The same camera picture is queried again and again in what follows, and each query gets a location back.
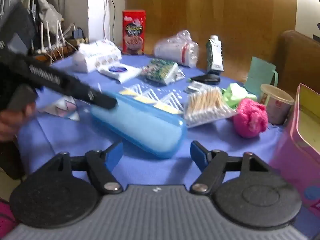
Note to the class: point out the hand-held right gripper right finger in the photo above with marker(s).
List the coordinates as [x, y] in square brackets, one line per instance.
[197, 155]

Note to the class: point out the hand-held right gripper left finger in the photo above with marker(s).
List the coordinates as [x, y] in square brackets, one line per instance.
[114, 155]

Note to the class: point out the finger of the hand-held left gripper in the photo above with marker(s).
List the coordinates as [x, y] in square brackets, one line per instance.
[97, 96]

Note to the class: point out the white wet wipes pack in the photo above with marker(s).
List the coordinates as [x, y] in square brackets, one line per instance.
[120, 72]

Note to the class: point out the green snack packet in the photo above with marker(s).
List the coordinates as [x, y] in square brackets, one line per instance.
[161, 71]

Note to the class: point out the light green cloth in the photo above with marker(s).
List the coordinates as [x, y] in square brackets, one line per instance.
[237, 93]

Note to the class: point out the black computer mouse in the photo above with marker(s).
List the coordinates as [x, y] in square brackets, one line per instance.
[207, 79]

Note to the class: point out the pink tin box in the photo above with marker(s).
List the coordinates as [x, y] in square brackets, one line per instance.
[297, 155]

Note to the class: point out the person's left hand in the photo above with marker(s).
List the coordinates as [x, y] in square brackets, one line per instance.
[15, 122]

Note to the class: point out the grey cloth bag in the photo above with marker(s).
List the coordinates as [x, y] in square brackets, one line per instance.
[47, 10]

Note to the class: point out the blue plastic case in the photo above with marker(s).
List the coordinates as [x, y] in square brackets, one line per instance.
[145, 127]

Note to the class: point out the white tissue pack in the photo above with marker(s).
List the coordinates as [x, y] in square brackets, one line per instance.
[96, 55]

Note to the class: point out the power strip with white plugs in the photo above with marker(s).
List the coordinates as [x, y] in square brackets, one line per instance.
[62, 46]

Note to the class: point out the pack of cotton swabs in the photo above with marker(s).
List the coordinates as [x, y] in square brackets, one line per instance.
[207, 107]

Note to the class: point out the blue tablecloth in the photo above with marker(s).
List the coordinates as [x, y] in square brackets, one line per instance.
[62, 135]

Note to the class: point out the pink fluffy ball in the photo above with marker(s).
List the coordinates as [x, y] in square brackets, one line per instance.
[250, 118]

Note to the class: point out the red cereal box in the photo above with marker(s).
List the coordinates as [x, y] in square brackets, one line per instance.
[133, 32]

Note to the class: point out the pack of plastic cups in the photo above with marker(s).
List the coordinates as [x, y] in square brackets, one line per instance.
[175, 48]

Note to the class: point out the instant food cup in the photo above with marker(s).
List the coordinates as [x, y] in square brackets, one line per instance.
[277, 107]

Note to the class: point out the mint green plastic cup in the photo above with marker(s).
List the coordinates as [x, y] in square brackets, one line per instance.
[260, 73]

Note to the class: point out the green and white carton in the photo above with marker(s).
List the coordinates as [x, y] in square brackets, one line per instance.
[214, 52]

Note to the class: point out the pink cloth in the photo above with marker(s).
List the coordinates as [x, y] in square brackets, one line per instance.
[6, 217]

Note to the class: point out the brown chair back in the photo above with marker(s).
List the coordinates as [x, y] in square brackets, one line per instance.
[300, 62]

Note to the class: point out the brown wooden board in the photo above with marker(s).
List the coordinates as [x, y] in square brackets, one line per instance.
[212, 10]

